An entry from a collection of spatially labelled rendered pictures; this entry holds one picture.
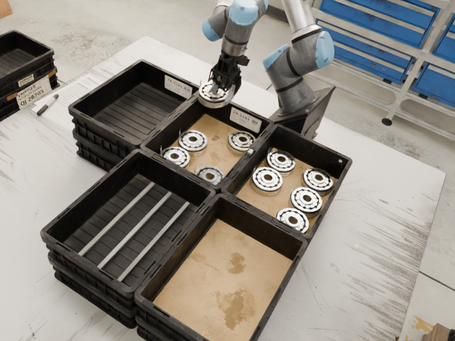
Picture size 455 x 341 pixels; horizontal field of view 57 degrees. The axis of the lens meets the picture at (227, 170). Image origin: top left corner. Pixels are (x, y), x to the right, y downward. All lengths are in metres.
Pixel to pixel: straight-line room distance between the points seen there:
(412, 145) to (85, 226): 2.52
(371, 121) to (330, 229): 1.88
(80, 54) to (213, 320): 2.70
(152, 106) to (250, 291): 0.83
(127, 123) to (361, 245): 0.94
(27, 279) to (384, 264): 1.13
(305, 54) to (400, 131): 1.90
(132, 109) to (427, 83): 2.14
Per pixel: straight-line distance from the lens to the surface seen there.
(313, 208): 1.37
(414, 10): 3.01
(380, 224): 1.65
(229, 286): 1.19
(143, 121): 1.59
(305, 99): 1.63
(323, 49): 1.54
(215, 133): 1.56
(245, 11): 1.22
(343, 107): 3.35
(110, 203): 1.33
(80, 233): 1.28
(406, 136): 3.35
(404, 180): 1.86
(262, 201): 1.37
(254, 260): 1.24
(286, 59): 1.60
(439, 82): 3.17
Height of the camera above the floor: 1.87
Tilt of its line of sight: 46 degrees down
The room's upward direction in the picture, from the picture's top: 12 degrees clockwise
